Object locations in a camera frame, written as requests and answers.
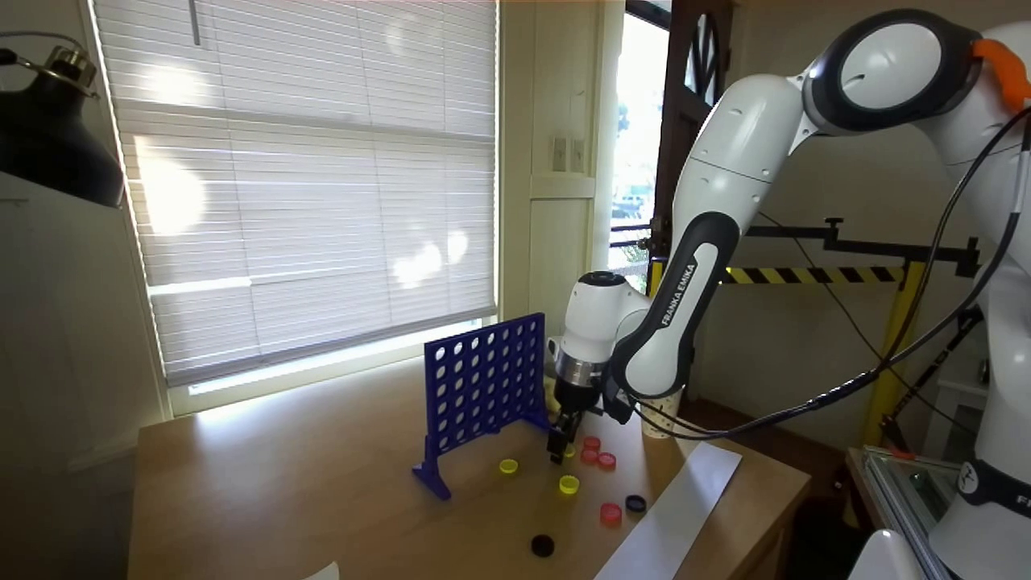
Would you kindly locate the white paper sheet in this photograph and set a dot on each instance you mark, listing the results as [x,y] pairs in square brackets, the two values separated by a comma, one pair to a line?
[326,570]

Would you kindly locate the black clamp bar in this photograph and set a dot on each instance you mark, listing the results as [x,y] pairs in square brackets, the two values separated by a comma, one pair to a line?
[911,248]

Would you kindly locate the white wall switch plate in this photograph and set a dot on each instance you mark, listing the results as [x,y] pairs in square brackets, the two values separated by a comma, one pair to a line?
[569,153]

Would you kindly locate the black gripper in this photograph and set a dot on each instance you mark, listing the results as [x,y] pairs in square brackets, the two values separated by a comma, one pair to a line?
[578,402]

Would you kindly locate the white window blind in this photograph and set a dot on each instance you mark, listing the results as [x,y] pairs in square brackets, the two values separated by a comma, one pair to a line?
[309,171]

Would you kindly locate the yellow black hazard barrier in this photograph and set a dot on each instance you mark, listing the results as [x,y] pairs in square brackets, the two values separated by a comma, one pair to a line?
[897,341]

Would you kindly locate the blue gameboard with holes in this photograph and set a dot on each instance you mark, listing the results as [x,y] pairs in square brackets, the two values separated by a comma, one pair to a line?
[485,382]

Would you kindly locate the black game chip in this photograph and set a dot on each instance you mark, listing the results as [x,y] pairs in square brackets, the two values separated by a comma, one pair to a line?
[635,503]
[542,545]

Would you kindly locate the black lamp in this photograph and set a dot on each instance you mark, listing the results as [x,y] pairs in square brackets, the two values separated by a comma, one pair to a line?
[51,140]

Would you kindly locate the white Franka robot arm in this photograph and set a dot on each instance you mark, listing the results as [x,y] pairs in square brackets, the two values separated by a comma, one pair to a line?
[742,149]

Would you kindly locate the dark wooden door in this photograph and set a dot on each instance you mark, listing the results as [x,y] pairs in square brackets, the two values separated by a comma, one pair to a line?
[678,107]

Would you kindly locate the white speckled paper cup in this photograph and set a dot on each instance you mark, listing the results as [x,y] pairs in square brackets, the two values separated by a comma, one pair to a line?
[664,418]

